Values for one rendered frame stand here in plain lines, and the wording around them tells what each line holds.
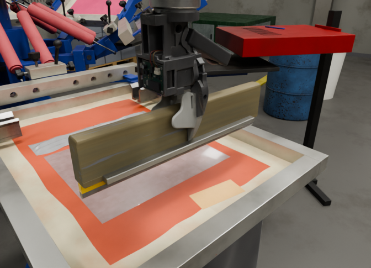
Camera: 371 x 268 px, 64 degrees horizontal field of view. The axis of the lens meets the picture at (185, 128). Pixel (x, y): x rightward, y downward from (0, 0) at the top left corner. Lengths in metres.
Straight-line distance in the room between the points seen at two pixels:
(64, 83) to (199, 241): 0.81
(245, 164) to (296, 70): 2.62
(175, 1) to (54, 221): 0.42
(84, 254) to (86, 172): 0.14
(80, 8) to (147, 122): 1.94
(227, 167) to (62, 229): 0.36
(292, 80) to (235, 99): 2.71
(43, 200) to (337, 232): 1.76
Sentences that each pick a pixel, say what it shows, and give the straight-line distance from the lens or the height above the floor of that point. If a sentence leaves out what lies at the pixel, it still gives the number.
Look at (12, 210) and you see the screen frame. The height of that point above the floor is 0.99.
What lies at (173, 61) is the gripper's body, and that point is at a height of 1.23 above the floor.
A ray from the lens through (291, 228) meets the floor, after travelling 2.01.
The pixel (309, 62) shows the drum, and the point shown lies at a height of 0.65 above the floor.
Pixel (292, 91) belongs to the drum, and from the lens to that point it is 3.33.
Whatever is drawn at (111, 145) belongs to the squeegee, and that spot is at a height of 1.12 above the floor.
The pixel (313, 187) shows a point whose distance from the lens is 2.33.
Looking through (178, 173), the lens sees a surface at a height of 0.96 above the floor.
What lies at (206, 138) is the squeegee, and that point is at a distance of 0.54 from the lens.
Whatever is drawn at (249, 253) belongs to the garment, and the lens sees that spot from 0.86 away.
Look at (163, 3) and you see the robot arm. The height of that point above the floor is 1.31.
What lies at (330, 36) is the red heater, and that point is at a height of 1.10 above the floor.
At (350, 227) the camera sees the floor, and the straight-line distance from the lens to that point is 2.16.
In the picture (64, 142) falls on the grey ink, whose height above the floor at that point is 0.96.
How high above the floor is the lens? 1.33
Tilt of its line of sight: 26 degrees down
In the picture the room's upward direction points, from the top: straight up
